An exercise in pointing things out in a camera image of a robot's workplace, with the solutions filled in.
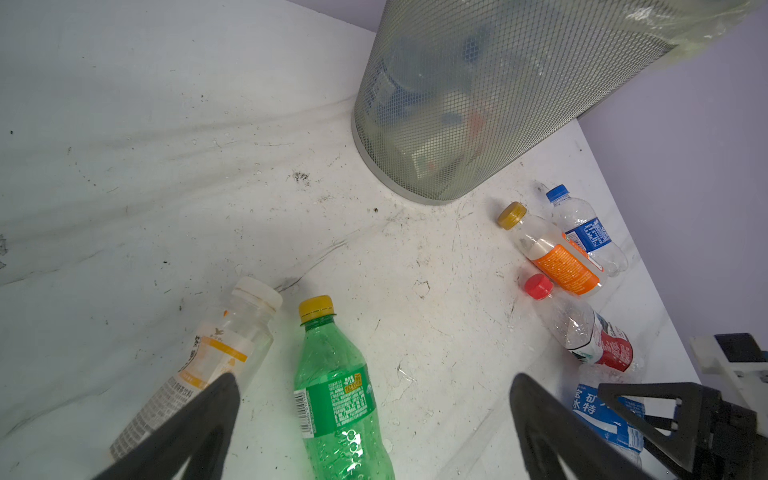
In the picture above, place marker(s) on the blue label bottle front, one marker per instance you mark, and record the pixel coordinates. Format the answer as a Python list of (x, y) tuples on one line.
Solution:
[(600, 418)]

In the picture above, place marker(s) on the blue cap bottle right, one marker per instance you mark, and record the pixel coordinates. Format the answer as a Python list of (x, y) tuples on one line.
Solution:
[(579, 222)]

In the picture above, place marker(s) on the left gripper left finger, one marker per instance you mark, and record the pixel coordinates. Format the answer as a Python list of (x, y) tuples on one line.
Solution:
[(194, 442)]

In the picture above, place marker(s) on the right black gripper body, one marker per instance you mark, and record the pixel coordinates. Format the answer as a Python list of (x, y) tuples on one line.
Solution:
[(731, 446)]

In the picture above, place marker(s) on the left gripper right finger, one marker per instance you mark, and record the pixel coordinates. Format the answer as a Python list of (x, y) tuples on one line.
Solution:
[(551, 438)]

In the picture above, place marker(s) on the clear bottle yellow label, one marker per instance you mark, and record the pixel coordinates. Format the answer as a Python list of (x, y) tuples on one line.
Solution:
[(234, 338)]

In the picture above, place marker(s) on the orange label bottle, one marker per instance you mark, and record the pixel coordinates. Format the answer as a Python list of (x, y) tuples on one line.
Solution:
[(548, 248)]

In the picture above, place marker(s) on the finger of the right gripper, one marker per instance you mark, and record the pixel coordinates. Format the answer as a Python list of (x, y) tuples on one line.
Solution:
[(675, 419)]

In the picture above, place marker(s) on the mesh waste bin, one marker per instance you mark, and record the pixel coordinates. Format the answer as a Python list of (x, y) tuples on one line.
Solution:
[(454, 91)]

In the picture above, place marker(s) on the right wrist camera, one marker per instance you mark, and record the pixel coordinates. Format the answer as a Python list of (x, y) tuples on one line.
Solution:
[(741, 366)]

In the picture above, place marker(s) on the red label crushed bottle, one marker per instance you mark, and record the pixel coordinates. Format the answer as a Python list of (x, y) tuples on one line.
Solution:
[(577, 327)]

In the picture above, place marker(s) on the green soda bottle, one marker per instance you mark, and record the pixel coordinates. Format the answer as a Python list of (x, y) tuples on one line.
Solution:
[(335, 401)]

